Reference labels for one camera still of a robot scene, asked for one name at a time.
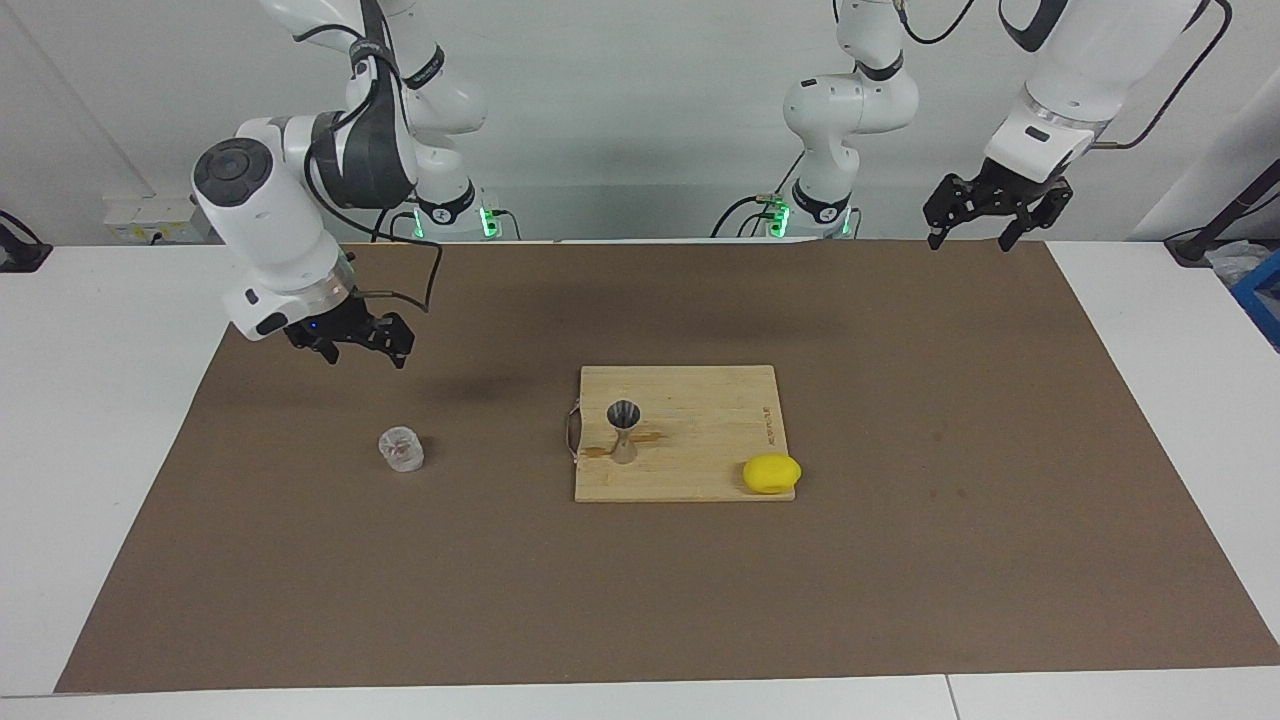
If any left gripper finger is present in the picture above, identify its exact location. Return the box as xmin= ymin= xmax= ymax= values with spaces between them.
xmin=1000 ymin=180 xmax=1074 ymax=253
xmin=922 ymin=175 xmax=989 ymax=251

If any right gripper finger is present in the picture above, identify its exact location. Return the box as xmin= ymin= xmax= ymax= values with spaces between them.
xmin=360 ymin=313 xmax=416 ymax=369
xmin=283 ymin=320 xmax=339 ymax=364

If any small clear glass cup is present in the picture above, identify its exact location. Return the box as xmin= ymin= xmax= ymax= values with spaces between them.
xmin=378 ymin=426 xmax=425 ymax=473

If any steel cocktail jigger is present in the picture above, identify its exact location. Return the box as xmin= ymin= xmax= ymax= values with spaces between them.
xmin=607 ymin=400 xmax=644 ymax=465

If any black stand leg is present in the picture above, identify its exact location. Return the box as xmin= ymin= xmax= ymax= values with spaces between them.
xmin=1165 ymin=160 xmax=1280 ymax=266

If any clear plastic bag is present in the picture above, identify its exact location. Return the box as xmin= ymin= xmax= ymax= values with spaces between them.
xmin=1205 ymin=240 xmax=1266 ymax=286

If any blue box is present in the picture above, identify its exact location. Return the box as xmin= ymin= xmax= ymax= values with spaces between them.
xmin=1232 ymin=250 xmax=1280 ymax=351

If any brown table mat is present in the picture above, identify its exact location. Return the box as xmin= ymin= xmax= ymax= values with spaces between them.
xmin=55 ymin=238 xmax=1280 ymax=694

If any wooden cutting board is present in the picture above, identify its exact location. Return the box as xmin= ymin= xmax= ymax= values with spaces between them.
xmin=566 ymin=365 xmax=797 ymax=503

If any yellow lemon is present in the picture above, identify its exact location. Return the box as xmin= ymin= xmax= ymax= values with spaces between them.
xmin=742 ymin=453 xmax=802 ymax=495

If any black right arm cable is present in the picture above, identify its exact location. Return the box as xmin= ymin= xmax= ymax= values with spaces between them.
xmin=295 ymin=0 xmax=444 ymax=316

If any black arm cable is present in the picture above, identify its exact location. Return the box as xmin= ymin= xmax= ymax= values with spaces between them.
xmin=295 ymin=0 xmax=444 ymax=316
xmin=895 ymin=0 xmax=1233 ymax=151

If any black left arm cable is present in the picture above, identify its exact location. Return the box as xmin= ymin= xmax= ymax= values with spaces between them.
xmin=895 ymin=0 xmax=1233 ymax=151

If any white wall power outlet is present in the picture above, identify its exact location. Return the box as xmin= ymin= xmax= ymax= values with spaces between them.
xmin=103 ymin=195 xmax=216 ymax=244

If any black base cable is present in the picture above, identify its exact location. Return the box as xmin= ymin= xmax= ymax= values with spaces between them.
xmin=712 ymin=150 xmax=806 ymax=239

